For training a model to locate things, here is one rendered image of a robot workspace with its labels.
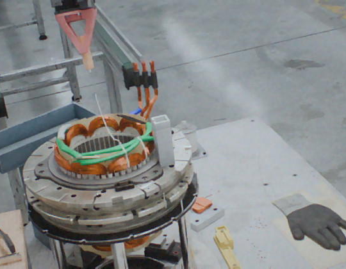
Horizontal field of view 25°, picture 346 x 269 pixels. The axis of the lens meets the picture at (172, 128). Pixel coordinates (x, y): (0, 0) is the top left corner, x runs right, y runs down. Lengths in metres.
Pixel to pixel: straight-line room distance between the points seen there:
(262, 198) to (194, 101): 2.44
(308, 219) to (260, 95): 2.56
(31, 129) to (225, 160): 0.56
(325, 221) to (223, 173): 0.36
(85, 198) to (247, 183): 0.68
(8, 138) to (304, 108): 2.56
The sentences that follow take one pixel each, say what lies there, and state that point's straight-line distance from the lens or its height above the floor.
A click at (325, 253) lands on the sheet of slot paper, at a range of 1.69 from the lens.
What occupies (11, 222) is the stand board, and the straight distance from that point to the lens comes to 1.39.
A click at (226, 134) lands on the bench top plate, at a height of 0.78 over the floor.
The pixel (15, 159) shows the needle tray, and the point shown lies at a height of 1.04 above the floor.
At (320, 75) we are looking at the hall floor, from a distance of 4.48.
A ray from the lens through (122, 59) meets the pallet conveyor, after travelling 2.86.
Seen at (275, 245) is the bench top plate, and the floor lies 0.78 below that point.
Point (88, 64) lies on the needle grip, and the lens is 1.37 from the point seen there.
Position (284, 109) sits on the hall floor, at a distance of 4.10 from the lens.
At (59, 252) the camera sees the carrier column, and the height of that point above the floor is 0.91.
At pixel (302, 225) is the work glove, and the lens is 1.75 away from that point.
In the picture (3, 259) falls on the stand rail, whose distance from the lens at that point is 1.28.
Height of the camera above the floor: 1.78
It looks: 26 degrees down
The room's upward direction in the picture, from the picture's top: 7 degrees counter-clockwise
